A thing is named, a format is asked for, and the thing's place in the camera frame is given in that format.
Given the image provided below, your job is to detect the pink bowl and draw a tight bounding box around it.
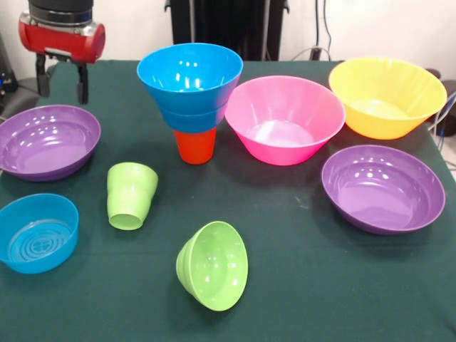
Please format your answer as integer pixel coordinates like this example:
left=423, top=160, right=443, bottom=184
left=224, top=76, right=346, bottom=167

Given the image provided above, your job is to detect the deep smooth blue bowl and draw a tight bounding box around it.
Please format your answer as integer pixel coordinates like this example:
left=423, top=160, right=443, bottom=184
left=136, top=42, right=244, bottom=118

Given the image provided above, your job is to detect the black plug with grey cable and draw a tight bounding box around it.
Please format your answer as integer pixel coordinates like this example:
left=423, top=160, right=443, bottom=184
left=291, top=45, right=331, bottom=61

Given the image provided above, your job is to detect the orange cup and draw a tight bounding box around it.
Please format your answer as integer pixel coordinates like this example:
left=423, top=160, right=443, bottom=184
left=173, top=127, right=217, bottom=165

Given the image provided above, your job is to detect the black equipment rack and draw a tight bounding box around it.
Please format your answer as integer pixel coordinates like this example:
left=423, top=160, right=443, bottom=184
left=0, top=33, right=18, bottom=108

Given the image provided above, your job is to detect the blue bowl with ringed bottom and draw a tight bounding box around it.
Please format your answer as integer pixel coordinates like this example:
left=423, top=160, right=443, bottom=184
left=0, top=193, right=80, bottom=275
left=156, top=103, right=227, bottom=135

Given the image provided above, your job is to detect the purple bowl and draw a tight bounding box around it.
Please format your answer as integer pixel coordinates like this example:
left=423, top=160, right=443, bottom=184
left=321, top=144, right=446, bottom=236
left=0, top=104, right=102, bottom=182

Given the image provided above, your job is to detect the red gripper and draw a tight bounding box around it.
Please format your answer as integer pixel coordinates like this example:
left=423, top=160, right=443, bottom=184
left=18, top=11, right=107, bottom=105

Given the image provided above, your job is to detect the dark green tablecloth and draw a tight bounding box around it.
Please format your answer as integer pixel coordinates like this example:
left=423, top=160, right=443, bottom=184
left=0, top=59, right=456, bottom=342

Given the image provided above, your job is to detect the yellow-orange bowl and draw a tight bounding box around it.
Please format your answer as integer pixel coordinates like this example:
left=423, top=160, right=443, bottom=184
left=328, top=56, right=448, bottom=140

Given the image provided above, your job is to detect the light blue cable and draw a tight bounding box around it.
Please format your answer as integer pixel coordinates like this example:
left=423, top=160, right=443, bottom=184
left=425, top=90, right=456, bottom=138

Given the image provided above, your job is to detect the black rounded seat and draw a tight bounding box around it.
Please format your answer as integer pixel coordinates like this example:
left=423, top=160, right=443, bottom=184
left=6, top=76, right=48, bottom=118

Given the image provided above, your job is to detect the green cup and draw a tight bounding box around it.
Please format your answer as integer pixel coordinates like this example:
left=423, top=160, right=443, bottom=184
left=106, top=162, right=160, bottom=232

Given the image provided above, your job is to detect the small green bowl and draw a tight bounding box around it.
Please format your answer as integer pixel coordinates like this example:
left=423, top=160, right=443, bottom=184
left=175, top=221, right=249, bottom=313

